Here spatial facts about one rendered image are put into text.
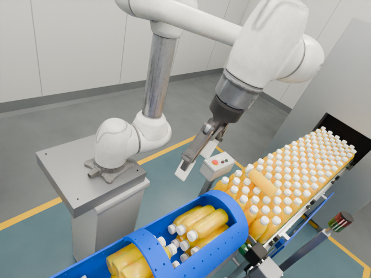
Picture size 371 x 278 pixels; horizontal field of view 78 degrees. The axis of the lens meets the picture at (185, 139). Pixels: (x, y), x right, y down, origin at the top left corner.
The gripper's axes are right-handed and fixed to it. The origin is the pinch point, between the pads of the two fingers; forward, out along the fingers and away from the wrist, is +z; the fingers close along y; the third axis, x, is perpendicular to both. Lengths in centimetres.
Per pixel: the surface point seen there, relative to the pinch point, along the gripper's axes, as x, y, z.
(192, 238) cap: -11.9, 12.1, 39.1
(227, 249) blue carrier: -26, 19, 39
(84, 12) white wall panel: 238, 155, 43
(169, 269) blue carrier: -11.7, -5.5, 36.2
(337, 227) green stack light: -65, 66, 28
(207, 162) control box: 6, 64, 42
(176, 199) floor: 22, 123, 148
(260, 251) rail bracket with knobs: -42, 42, 51
